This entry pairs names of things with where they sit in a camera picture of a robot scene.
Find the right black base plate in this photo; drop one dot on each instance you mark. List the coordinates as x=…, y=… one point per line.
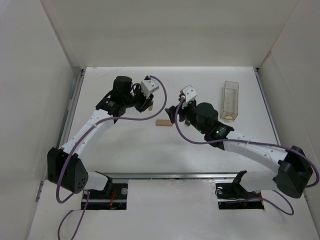
x=233, y=196

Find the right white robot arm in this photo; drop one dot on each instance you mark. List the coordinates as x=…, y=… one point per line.
x=289, y=170

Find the aluminium rail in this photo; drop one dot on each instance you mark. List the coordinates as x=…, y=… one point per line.
x=200, y=175
x=67, y=122
x=256, y=72

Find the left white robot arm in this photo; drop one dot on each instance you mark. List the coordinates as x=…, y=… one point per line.
x=64, y=165

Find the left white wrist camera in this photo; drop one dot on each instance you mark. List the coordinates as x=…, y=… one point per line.
x=148, y=87

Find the aluminium right rail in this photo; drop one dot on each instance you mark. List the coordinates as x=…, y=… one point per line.
x=256, y=72

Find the aluminium front rail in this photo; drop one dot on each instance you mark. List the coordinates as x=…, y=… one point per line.
x=200, y=175

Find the large light wood block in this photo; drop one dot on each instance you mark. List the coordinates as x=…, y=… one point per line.
x=163, y=123

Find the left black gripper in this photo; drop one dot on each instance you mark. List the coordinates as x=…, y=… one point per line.
x=144, y=103

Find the clear plastic box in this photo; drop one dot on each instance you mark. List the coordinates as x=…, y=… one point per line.
x=230, y=100

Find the aluminium left rail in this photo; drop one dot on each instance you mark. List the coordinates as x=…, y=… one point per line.
x=67, y=122

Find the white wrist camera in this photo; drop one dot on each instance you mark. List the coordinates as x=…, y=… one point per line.
x=148, y=87
x=189, y=94

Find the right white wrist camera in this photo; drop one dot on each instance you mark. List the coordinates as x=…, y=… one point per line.
x=189, y=94

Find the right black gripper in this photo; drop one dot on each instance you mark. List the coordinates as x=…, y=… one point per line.
x=181, y=114

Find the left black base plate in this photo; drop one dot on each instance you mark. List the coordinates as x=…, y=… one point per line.
x=116, y=199

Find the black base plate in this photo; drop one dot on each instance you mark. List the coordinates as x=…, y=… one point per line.
x=233, y=196
x=116, y=199

